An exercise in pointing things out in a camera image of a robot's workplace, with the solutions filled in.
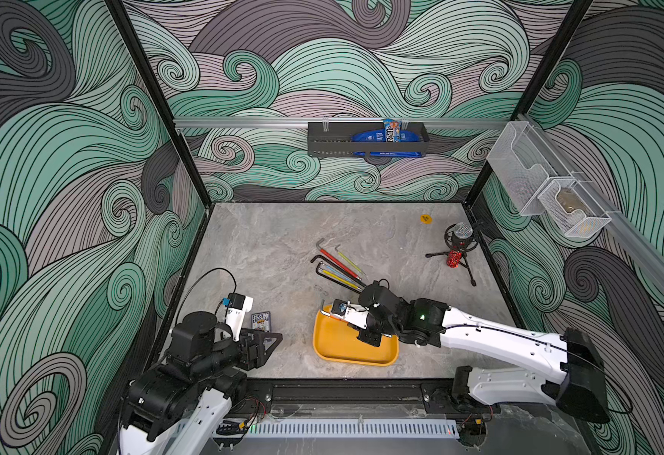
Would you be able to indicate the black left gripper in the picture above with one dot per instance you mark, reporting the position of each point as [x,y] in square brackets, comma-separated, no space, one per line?
[255,355]

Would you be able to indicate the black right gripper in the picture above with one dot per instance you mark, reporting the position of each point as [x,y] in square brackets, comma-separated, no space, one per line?
[373,335]

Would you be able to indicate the yellow sleeved hex key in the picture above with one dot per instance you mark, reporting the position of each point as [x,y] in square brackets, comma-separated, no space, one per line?
[332,277]

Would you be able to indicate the large black hex key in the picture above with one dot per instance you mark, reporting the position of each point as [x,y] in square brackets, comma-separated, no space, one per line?
[319,259]

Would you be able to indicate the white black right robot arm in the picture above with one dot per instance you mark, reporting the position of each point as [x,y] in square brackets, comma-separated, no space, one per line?
[564,370]

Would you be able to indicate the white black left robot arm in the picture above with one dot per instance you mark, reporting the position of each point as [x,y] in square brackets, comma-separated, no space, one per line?
[199,390]

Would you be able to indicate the blue playing cards box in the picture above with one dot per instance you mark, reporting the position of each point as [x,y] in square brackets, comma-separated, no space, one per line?
[261,321]

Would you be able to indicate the lime green sleeved hex key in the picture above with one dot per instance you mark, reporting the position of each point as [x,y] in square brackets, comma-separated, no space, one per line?
[349,262]

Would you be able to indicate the yellow storage tray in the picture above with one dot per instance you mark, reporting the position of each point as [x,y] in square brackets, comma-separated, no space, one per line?
[334,340]

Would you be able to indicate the red sleeved hex key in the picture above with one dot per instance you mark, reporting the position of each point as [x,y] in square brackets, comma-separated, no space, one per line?
[334,260]

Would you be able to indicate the black microphone tripod stand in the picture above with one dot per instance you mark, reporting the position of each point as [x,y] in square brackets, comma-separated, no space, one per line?
[464,264]

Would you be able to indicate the red glitter microphone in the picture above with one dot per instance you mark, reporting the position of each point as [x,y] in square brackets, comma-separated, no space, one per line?
[458,238]

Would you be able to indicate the blue snack package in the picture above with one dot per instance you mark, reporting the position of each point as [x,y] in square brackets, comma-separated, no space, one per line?
[391,132]

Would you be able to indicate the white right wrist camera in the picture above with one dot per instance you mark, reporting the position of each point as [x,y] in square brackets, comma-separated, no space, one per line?
[350,313]

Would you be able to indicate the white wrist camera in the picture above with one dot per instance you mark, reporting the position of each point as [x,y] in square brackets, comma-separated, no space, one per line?
[350,313]
[237,306]

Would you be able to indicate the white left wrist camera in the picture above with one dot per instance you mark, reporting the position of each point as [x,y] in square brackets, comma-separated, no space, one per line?
[237,306]

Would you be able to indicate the white slotted cable duct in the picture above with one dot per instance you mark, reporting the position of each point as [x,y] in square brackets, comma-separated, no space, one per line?
[356,428]

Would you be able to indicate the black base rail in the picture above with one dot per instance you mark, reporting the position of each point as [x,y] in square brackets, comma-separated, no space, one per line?
[343,392]

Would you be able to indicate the black wall shelf basket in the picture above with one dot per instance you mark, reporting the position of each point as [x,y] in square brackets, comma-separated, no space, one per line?
[334,140]

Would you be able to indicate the large clear wall bin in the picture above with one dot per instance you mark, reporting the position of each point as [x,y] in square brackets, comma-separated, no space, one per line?
[520,167]

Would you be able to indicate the small clear wall bin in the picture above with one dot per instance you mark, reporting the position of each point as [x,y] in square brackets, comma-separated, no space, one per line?
[577,214]

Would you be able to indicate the aluminium back wall rail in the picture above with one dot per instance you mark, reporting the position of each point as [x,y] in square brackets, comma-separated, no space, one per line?
[298,123]

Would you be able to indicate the aluminium wall rail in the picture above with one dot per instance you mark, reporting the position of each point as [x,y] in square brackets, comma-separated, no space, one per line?
[648,258]
[298,123]

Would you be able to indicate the aluminium right wall rail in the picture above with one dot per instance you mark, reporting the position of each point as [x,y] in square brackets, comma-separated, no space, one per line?
[648,258]

